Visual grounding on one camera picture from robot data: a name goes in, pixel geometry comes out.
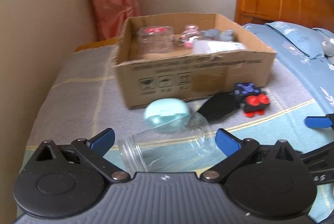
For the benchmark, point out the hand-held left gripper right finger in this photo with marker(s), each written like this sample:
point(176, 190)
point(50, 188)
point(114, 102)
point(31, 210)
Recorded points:
point(227, 144)

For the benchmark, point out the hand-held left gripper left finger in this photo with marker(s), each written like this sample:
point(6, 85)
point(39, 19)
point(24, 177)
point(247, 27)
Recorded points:
point(103, 139)

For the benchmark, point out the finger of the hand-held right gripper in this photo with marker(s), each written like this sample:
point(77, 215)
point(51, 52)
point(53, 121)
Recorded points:
point(321, 157)
point(317, 122)

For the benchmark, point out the clear plastic jar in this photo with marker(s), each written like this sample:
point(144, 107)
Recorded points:
point(169, 153)

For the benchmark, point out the teal round lid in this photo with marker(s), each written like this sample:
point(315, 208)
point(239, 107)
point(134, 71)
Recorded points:
point(164, 114)

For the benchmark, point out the brown cardboard box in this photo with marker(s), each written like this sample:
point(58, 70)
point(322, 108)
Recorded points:
point(182, 75)

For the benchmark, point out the grey elephant toy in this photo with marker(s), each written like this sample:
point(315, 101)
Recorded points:
point(225, 36)

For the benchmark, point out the round clear red-label container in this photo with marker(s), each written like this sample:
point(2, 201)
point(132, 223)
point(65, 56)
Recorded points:
point(156, 41)

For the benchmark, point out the pink toy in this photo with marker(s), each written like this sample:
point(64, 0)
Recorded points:
point(189, 31)

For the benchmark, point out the flat black object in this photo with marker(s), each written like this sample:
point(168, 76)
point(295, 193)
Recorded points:
point(219, 108)

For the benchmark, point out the blue flower bed sheet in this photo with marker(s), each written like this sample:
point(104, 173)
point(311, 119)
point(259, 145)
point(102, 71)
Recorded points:
point(313, 78)

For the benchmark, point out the black red blue cube toy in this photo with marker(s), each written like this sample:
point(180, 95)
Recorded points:
point(250, 101)

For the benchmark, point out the checked table cloth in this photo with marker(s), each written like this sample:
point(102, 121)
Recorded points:
point(78, 96)

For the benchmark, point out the grey plush toy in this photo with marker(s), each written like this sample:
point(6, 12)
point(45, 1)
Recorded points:
point(328, 49)

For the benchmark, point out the blue flower pillow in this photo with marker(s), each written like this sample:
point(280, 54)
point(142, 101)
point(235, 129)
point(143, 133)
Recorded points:
point(300, 39)

